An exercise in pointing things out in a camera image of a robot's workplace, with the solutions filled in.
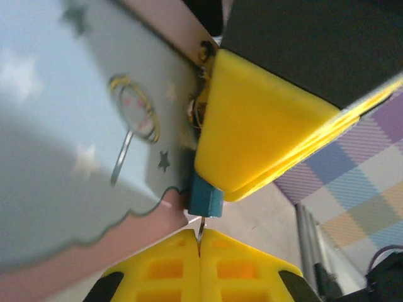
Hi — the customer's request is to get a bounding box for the pastel cartoon print box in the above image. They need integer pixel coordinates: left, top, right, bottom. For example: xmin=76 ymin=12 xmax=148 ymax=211
xmin=0 ymin=0 xmax=221 ymax=284

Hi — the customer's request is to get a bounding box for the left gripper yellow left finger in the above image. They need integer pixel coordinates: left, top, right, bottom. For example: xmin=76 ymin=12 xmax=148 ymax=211
xmin=83 ymin=228 xmax=202 ymax=302

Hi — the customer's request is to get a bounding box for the aluminium frame post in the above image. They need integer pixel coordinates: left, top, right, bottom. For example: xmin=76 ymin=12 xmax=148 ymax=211
xmin=295 ymin=203 xmax=358 ymax=295

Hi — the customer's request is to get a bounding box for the small teal block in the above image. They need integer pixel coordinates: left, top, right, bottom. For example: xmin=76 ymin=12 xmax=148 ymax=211
xmin=188 ymin=172 xmax=225 ymax=219

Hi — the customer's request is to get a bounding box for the gold metal box hasp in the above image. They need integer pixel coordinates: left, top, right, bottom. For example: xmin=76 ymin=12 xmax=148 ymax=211
xmin=188 ymin=40 xmax=219 ymax=130

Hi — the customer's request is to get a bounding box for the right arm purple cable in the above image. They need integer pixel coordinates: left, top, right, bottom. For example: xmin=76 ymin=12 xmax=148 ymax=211
xmin=367 ymin=244 xmax=403 ymax=272

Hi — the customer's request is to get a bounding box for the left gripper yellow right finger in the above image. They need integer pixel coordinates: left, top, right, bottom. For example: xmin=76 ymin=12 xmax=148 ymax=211
xmin=200 ymin=228 xmax=322 ymax=302

